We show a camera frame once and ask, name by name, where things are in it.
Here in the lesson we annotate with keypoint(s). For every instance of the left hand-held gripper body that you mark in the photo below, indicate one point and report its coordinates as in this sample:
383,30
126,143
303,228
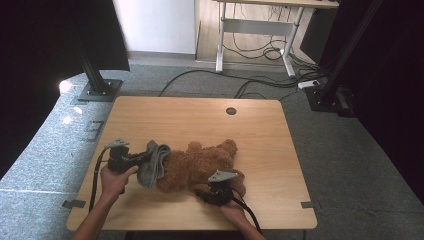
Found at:
120,160

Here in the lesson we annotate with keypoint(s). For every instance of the black stand with base plate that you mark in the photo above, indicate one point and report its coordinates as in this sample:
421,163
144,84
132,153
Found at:
100,90

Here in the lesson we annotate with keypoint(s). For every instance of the black slanted metal stand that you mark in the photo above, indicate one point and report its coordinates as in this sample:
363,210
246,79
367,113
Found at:
320,100

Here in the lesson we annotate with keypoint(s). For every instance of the person's right hand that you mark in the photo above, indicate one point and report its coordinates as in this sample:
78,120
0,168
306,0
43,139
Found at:
235,215

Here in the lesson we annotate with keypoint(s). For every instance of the dark curtain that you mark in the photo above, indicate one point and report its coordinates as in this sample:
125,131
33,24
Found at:
33,66
393,100

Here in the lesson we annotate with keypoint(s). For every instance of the brown teddy bear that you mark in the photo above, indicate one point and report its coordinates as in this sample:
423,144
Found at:
193,166

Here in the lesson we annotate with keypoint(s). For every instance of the person's left hand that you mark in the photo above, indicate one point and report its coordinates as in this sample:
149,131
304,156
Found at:
113,183

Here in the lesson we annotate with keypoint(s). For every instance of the gray cloth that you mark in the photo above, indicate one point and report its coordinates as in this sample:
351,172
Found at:
151,170

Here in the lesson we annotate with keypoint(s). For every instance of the gray table bracket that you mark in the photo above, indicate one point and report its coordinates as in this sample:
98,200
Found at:
74,203
308,204

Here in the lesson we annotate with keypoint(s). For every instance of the white metal desk frame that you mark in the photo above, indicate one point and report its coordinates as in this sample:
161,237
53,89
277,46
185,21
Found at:
256,26

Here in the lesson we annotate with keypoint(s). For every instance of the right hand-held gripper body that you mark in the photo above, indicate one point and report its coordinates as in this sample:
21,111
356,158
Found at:
220,195

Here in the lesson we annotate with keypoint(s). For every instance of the white power strip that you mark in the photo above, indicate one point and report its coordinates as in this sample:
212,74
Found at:
308,84

